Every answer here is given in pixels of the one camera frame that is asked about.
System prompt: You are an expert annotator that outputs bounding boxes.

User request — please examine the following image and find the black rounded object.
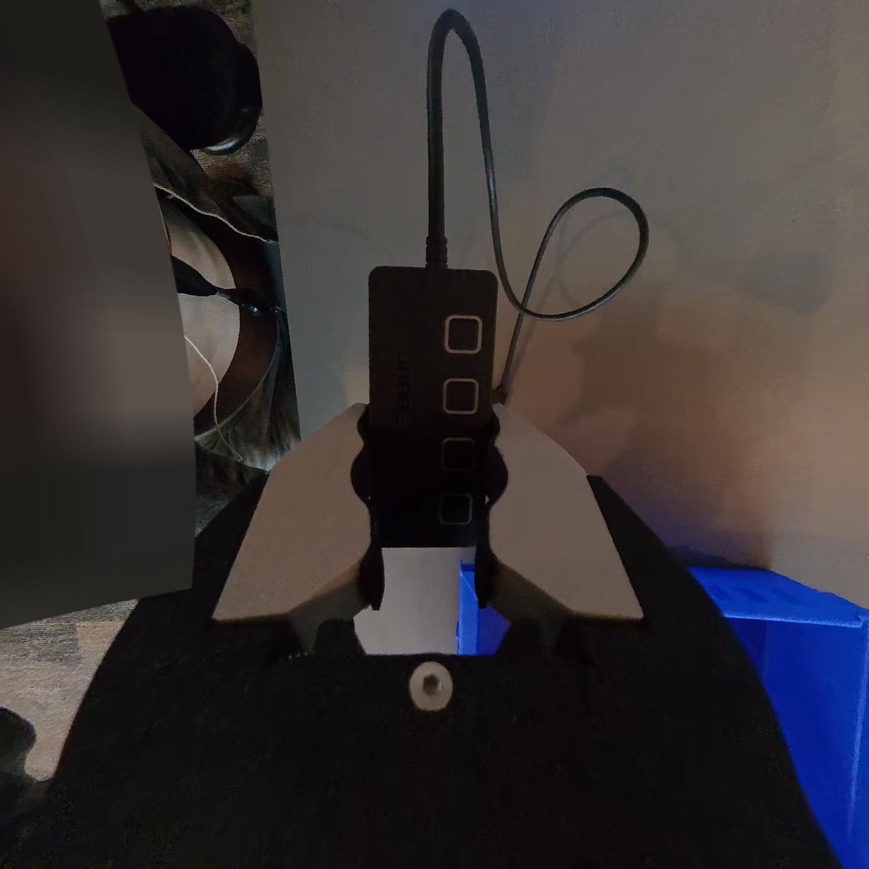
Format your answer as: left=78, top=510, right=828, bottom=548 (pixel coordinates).
left=106, top=5, right=263, bottom=154

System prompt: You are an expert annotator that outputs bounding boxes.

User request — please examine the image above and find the person's clothing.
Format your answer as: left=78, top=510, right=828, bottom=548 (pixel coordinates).
left=143, top=150, right=289, bottom=476

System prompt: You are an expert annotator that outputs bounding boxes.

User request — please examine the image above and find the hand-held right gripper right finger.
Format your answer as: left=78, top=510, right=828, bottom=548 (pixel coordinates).
left=476, top=408, right=643, bottom=634

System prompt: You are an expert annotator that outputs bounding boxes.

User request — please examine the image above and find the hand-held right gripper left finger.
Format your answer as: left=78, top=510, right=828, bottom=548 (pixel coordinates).
left=214, top=404, right=388, bottom=639

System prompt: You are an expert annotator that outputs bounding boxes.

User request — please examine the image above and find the blue plastic bin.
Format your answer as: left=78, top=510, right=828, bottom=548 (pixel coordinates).
left=455, top=561, right=869, bottom=869

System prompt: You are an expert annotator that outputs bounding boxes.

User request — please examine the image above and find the black usb hub cable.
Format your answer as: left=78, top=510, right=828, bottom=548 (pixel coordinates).
left=425, top=10, right=651, bottom=408

